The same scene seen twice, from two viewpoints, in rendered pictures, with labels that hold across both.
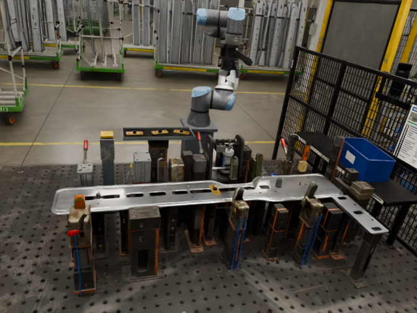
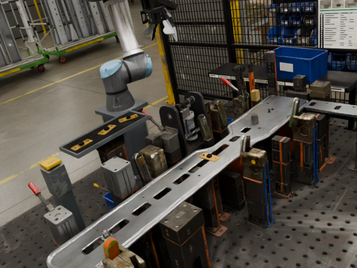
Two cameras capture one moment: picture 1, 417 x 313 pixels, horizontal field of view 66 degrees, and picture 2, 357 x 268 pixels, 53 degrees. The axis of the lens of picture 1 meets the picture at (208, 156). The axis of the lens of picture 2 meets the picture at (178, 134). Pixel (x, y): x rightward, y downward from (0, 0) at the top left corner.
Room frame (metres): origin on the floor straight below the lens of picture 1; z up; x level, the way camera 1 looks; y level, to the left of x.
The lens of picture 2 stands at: (0.22, 0.55, 1.75)
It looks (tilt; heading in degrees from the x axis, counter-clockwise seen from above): 26 degrees down; 337
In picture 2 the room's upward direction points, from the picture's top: 11 degrees counter-clockwise
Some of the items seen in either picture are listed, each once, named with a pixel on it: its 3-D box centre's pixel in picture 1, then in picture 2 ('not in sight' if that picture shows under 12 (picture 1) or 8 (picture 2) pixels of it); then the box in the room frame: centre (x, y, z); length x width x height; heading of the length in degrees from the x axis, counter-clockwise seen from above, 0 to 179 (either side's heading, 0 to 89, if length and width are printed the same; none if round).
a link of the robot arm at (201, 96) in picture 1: (201, 97); (113, 75); (1.96, 0.08, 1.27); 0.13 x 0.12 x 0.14; 91
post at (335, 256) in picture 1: (340, 230); (323, 134); (1.33, -0.70, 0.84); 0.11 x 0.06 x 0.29; 18
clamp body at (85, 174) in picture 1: (87, 200); (74, 253); (1.30, 0.56, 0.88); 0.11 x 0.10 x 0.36; 18
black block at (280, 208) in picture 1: (275, 233); (282, 167); (1.25, -0.36, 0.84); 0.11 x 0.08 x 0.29; 18
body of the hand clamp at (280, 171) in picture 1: (280, 188); (243, 128); (1.63, -0.44, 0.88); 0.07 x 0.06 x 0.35; 18
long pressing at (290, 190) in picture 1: (211, 191); (207, 160); (1.31, -0.03, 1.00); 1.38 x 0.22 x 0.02; 108
